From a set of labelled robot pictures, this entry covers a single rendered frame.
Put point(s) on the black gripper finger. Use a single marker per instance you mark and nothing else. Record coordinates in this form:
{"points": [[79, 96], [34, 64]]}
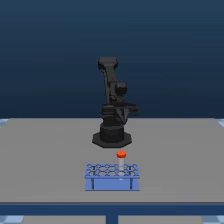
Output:
{"points": [[119, 116], [126, 116]]}

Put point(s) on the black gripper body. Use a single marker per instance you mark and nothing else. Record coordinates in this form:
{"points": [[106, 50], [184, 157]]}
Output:
{"points": [[128, 108]]}

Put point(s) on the dark six-joint robot arm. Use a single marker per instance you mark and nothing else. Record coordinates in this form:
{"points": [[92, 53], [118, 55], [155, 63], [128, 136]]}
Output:
{"points": [[107, 87]]}

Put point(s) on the clear centrifuge tube orange cap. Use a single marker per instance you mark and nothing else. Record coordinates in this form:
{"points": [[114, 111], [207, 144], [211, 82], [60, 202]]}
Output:
{"points": [[121, 161]]}

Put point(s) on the blue test tube rack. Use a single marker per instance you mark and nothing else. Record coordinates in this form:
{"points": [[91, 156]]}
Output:
{"points": [[111, 180]]}

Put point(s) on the blue table leg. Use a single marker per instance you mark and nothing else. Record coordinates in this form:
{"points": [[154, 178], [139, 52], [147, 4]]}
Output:
{"points": [[112, 219]]}

